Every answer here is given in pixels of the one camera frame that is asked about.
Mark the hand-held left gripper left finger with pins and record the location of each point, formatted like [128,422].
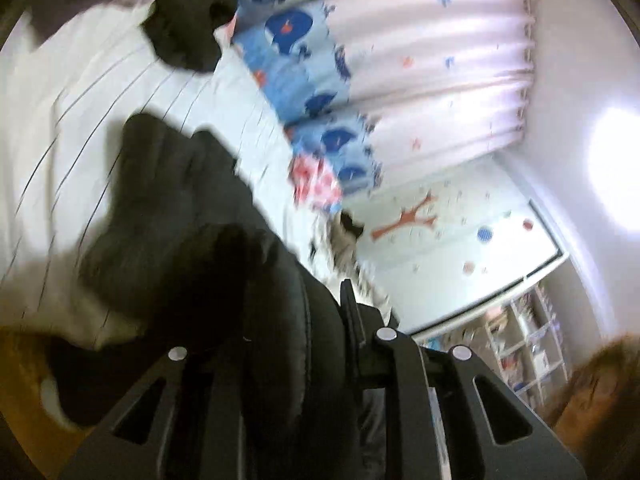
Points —
[150,410]

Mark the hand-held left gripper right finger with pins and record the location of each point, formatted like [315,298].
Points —
[400,400]

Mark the black puffer jacket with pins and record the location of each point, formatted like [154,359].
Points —
[200,260]

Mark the beige clothes pile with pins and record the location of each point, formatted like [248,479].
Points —
[345,245]

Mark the white cubby shelf unit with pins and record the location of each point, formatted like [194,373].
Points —
[525,345]

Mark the white sticker-covered wardrobe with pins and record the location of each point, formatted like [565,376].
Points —
[450,260]

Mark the brown furry object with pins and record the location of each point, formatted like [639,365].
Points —
[600,400]

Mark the pink checked cloth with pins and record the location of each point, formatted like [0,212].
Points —
[315,185]

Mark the white striped bed sheet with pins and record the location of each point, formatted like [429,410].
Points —
[75,135]

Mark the ceiling light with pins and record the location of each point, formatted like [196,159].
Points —
[617,170]

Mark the whale print curtain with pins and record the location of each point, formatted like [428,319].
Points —
[400,60]

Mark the black thin jacket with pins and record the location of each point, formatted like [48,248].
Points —
[190,15]

